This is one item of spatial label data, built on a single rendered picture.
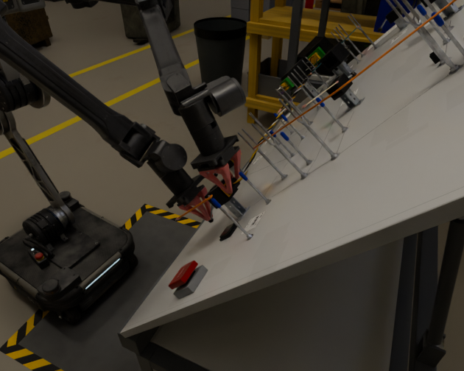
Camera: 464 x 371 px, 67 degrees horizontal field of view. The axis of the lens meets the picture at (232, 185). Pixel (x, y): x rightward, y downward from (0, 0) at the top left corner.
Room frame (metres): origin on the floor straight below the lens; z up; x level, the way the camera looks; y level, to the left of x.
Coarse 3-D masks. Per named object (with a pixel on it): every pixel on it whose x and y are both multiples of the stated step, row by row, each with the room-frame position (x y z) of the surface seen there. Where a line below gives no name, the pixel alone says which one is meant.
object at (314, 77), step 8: (296, 0) 1.55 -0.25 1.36; (328, 0) 2.04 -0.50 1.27; (296, 8) 1.54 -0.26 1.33; (328, 8) 2.06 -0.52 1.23; (296, 16) 1.54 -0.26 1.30; (320, 16) 2.05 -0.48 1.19; (296, 24) 1.54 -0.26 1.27; (320, 24) 2.05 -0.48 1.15; (296, 32) 1.54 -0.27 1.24; (320, 32) 2.04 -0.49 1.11; (296, 40) 1.54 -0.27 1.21; (296, 48) 1.54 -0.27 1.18; (288, 56) 1.55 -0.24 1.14; (296, 56) 1.55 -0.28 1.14; (288, 64) 1.55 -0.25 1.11; (312, 80) 2.05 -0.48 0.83; (320, 80) 1.52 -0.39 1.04; (288, 96) 1.54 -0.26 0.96; (288, 112) 1.54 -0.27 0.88
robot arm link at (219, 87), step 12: (168, 84) 0.67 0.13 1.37; (180, 84) 0.66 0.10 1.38; (204, 84) 0.67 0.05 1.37; (216, 84) 0.68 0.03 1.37; (228, 84) 0.66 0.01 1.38; (180, 96) 0.65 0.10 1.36; (216, 96) 0.63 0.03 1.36; (228, 96) 0.64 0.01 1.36; (240, 96) 0.64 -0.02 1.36; (228, 108) 0.63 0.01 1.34
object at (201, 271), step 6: (198, 270) 0.42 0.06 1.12; (204, 270) 0.42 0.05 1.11; (192, 276) 0.41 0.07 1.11; (198, 276) 0.41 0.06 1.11; (192, 282) 0.39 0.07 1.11; (198, 282) 0.40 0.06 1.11; (180, 288) 0.40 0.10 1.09; (186, 288) 0.38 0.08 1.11; (192, 288) 0.38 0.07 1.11; (174, 294) 0.40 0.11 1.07; (180, 294) 0.39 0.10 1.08; (186, 294) 0.38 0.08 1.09
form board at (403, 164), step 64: (384, 64) 0.88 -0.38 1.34; (320, 128) 0.78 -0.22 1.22; (384, 128) 0.48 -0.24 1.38; (448, 128) 0.35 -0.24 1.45; (256, 192) 0.67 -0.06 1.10; (320, 192) 0.42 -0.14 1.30; (384, 192) 0.30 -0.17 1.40; (448, 192) 0.24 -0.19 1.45; (192, 256) 0.57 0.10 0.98; (256, 256) 0.35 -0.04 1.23; (320, 256) 0.26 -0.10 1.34
